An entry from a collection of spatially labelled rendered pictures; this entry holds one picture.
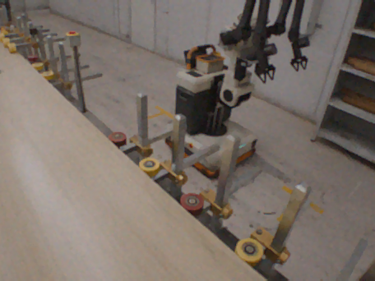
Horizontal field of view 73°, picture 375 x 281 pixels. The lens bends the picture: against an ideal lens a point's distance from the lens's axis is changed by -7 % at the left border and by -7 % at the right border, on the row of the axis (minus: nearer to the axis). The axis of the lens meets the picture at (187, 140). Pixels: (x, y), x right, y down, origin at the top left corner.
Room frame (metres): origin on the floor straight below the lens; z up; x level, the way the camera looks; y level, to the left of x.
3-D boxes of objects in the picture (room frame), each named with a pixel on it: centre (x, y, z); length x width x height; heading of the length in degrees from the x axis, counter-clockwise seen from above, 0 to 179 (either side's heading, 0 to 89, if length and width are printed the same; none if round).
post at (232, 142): (0.70, -0.14, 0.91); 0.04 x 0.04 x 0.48; 44
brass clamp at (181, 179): (0.89, 0.05, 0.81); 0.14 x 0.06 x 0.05; 44
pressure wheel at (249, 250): (0.47, -0.21, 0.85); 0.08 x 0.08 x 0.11
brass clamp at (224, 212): (0.71, -0.12, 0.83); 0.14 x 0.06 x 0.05; 44
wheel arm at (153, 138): (1.14, 0.18, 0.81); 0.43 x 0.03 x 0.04; 134
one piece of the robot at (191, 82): (2.24, -0.16, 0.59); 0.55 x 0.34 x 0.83; 134
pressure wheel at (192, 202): (0.65, -0.03, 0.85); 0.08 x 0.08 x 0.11
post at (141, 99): (1.05, 0.21, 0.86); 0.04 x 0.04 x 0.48; 44
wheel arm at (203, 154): (0.96, 0.00, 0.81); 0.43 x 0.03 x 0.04; 134
